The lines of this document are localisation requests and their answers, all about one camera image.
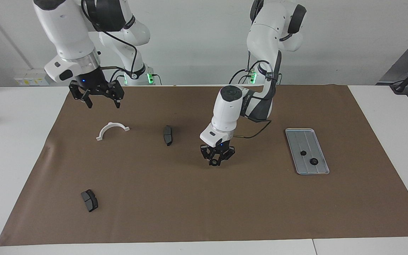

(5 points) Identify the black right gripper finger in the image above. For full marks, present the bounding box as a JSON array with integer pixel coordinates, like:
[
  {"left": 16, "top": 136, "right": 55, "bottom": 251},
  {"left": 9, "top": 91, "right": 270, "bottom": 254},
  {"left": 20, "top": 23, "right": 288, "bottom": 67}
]
[
  {"left": 69, "top": 83, "right": 94, "bottom": 109},
  {"left": 106, "top": 81, "right": 125, "bottom": 109}
]

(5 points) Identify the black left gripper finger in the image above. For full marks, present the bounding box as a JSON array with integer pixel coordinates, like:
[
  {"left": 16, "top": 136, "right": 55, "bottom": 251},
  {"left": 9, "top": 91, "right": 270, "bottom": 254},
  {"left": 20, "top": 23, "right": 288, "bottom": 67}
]
[
  {"left": 201, "top": 146, "right": 214, "bottom": 165},
  {"left": 218, "top": 148, "right": 236, "bottom": 166}
]

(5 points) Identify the silver metal tray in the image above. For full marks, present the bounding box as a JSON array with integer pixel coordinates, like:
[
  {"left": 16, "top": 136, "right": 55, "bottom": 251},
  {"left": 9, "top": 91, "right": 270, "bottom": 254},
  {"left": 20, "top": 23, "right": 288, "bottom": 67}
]
[{"left": 285, "top": 128, "right": 330, "bottom": 175}]

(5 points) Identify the slim dark grey brake pad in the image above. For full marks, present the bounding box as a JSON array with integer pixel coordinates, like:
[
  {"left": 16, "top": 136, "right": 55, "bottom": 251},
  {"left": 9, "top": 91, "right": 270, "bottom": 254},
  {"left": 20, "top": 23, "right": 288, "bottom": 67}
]
[{"left": 163, "top": 125, "right": 174, "bottom": 147}]

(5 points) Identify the white socket box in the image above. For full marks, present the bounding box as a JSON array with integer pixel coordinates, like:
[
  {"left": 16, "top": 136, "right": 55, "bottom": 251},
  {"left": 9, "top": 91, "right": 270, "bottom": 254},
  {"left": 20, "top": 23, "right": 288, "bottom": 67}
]
[{"left": 14, "top": 73, "right": 49, "bottom": 86}]

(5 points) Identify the brown paper mat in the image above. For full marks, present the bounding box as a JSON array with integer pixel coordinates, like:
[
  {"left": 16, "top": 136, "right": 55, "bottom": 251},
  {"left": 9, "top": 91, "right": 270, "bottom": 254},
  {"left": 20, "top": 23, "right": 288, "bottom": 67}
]
[{"left": 0, "top": 84, "right": 408, "bottom": 247}]

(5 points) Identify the grooved dark grey brake pad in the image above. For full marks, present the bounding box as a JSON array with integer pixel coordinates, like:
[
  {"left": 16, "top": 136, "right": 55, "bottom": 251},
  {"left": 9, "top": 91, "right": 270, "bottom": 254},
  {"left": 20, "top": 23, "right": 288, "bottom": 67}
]
[{"left": 81, "top": 189, "right": 99, "bottom": 213}]

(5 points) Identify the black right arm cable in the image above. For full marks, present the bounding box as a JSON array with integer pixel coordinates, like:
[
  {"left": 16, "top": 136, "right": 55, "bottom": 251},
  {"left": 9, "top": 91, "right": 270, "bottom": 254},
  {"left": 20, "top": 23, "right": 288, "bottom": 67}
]
[{"left": 81, "top": 0, "right": 138, "bottom": 75}]

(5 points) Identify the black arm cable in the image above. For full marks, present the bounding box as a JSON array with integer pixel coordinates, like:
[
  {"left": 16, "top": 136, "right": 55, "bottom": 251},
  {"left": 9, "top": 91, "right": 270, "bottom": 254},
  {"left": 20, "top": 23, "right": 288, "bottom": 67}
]
[
  {"left": 232, "top": 50, "right": 282, "bottom": 139},
  {"left": 81, "top": 0, "right": 138, "bottom": 75}
]

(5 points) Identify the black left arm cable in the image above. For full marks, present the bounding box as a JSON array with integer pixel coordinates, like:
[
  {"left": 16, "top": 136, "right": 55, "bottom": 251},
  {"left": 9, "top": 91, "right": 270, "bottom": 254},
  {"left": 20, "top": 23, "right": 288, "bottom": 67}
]
[{"left": 232, "top": 50, "right": 282, "bottom": 139}]

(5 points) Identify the white half ring clamp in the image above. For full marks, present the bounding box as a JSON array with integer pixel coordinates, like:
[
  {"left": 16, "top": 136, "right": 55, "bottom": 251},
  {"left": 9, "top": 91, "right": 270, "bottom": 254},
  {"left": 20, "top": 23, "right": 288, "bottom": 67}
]
[{"left": 96, "top": 122, "right": 131, "bottom": 142}]

